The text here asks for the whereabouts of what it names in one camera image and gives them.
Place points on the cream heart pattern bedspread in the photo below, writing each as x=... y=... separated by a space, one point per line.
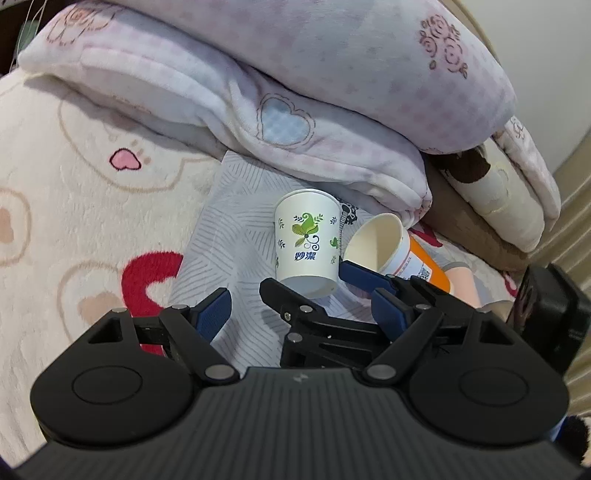
x=96 y=211

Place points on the brown pillow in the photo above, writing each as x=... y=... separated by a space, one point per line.
x=451 y=216

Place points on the grey striped white cloth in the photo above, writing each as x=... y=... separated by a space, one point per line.
x=232 y=246

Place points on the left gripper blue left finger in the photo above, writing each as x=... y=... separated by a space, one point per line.
x=190 y=331

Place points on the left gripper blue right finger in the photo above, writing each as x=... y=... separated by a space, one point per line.
x=409 y=328

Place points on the pink checkered folded blanket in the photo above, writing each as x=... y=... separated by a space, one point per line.
x=346 y=92

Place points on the orange paper cup with label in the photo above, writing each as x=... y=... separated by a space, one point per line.
x=385 y=246

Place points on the white floral paper cup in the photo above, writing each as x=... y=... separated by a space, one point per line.
x=308 y=242

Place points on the cream embroidered pillow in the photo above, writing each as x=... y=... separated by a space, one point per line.
x=487 y=179

